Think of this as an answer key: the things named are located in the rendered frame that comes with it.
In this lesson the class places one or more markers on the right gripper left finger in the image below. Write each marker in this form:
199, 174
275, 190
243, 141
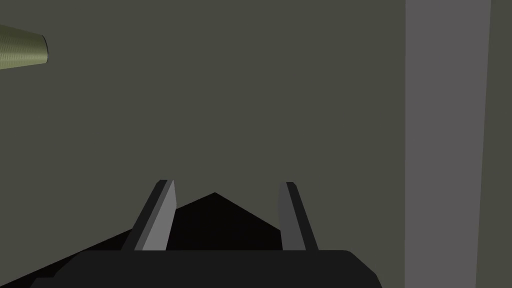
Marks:
158, 224

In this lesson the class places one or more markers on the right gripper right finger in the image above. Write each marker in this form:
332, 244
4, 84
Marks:
294, 224

